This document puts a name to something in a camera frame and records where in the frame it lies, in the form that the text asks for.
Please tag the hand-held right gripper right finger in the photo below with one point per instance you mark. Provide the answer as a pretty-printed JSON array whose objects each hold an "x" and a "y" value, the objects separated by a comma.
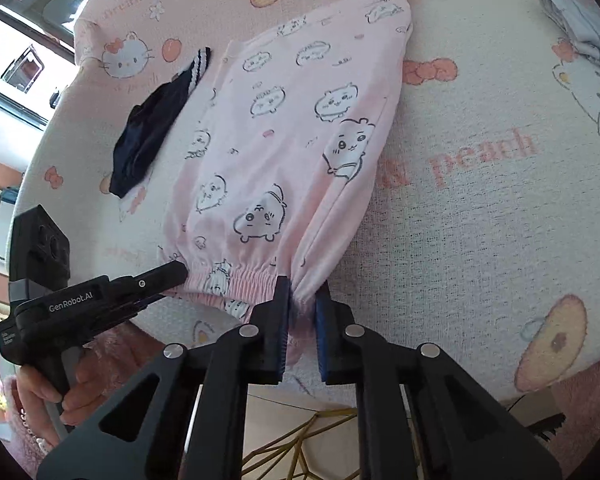
[{"x": 322, "y": 340}]

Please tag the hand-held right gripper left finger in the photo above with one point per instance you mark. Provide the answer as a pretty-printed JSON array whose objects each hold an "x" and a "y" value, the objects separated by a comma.
[{"x": 284, "y": 330}]

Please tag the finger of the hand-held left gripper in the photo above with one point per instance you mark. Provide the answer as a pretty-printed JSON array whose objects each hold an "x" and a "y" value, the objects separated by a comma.
[{"x": 155, "y": 277}]

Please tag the pink printed pants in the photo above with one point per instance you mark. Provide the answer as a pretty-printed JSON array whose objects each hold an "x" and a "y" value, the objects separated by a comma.
[{"x": 280, "y": 135}]

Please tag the person's left hand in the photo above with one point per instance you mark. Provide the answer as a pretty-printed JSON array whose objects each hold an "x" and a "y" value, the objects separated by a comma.
[{"x": 92, "y": 380}]

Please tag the navy striped shorts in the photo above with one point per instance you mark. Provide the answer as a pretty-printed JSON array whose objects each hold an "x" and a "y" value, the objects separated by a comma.
[{"x": 140, "y": 140}]

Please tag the pink cat printed blanket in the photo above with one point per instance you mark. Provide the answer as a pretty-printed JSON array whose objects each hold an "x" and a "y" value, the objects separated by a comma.
[{"x": 480, "y": 235}]

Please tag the window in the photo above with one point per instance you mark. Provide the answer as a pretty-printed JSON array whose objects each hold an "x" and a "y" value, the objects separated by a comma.
[{"x": 25, "y": 105}]

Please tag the pink fluffy bed cover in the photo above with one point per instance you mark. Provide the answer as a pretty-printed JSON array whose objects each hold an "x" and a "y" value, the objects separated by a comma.
[{"x": 580, "y": 400}]

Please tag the white printed folded cloth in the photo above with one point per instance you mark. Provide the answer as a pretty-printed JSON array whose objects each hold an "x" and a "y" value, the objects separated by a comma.
[{"x": 580, "y": 25}]

